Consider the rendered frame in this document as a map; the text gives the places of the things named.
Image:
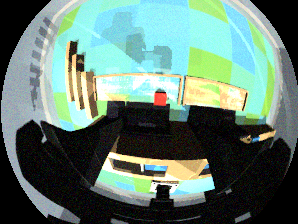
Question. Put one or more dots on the red block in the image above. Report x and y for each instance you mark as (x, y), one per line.
(160, 98)

